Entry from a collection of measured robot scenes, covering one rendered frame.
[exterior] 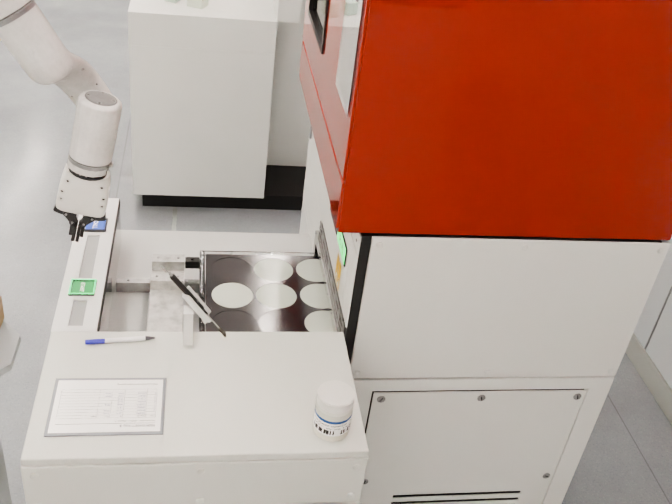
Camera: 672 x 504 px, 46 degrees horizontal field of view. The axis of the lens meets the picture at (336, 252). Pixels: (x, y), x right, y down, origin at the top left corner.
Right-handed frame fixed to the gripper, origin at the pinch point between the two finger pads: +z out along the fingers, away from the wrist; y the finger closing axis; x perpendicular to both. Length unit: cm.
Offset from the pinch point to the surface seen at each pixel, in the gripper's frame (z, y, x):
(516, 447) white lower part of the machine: 31, -117, 15
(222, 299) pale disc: 14.7, -35.5, -4.2
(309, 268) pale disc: 10, -58, -18
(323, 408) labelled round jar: -3, -49, 46
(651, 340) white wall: 51, -222, -75
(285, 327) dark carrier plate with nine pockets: 12, -50, 6
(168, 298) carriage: 19.2, -23.4, -6.9
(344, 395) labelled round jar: -5, -53, 45
